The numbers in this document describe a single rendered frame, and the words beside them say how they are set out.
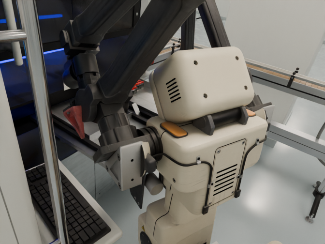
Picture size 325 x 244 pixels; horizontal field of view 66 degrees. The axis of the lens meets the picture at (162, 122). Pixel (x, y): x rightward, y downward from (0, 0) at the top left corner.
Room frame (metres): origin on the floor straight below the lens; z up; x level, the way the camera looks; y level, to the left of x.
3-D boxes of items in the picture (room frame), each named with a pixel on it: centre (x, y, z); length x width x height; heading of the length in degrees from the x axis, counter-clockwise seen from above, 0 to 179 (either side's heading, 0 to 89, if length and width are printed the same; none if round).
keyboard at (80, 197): (0.55, 0.31, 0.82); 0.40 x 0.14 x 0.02; 49
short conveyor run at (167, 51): (1.89, 0.15, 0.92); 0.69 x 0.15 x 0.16; 150
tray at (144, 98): (1.24, 0.10, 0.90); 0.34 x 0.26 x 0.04; 59
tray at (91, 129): (1.00, 0.36, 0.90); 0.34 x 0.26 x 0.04; 60
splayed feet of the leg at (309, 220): (1.51, -1.33, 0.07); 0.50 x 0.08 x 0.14; 150
